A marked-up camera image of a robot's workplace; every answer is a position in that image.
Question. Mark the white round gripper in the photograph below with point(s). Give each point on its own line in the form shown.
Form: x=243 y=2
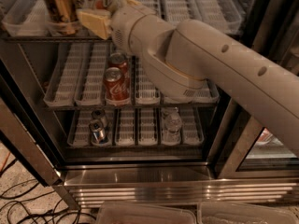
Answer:
x=123 y=24

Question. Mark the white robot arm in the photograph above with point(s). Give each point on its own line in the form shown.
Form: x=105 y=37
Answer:
x=178 y=59

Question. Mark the gold brown soda can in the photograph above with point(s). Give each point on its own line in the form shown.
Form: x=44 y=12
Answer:
x=62 y=18

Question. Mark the rear red cola can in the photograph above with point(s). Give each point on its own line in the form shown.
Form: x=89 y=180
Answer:
x=119 y=60

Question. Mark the red cola can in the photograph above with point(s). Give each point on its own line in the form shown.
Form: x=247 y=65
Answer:
x=115 y=84
x=119 y=60

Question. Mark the front red cola can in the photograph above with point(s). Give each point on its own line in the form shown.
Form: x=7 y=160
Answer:
x=115 y=84

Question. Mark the top shelf far-left tray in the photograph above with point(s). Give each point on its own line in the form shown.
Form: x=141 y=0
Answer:
x=26 y=18

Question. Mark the stainless steel fridge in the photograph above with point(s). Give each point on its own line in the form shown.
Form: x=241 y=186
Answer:
x=227 y=167

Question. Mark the rear silver blue can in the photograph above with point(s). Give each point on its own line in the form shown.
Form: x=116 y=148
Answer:
x=100 y=114

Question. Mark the silver blue can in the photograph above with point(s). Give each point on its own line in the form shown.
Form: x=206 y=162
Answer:
x=100 y=114
x=98 y=131

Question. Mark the front silver blue can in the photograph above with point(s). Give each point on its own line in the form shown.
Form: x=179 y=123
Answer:
x=98 y=131

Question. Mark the clear plastic water bottle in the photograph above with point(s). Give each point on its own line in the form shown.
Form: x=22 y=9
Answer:
x=171 y=129

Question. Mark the bottles behind glass door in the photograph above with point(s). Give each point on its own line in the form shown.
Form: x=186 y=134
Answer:
x=264 y=138

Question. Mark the left clear plastic bin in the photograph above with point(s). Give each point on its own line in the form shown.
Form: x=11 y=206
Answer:
x=139 y=213

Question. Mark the clear plastic bin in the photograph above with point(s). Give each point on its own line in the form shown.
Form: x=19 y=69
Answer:
x=239 y=213
x=139 y=213

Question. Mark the right clear plastic bin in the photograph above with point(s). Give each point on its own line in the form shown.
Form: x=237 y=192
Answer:
x=239 y=213

